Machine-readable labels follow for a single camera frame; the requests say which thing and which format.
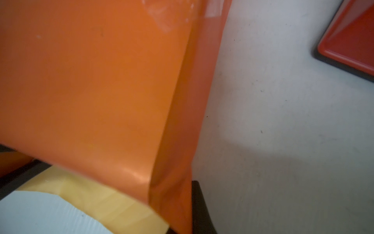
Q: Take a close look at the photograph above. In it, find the red tape dispenser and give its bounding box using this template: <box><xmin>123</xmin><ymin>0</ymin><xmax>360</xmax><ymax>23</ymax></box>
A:
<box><xmin>312</xmin><ymin>1</ymin><xmax>374</xmax><ymax>82</ymax></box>

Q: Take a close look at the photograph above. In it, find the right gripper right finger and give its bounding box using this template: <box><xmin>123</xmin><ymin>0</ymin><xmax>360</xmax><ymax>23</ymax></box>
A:
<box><xmin>166</xmin><ymin>180</ymin><xmax>217</xmax><ymax>234</ymax></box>

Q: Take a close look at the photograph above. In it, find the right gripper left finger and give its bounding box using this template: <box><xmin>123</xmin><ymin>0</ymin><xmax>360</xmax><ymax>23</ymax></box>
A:
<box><xmin>1</xmin><ymin>145</ymin><xmax>51</xmax><ymax>199</ymax></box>

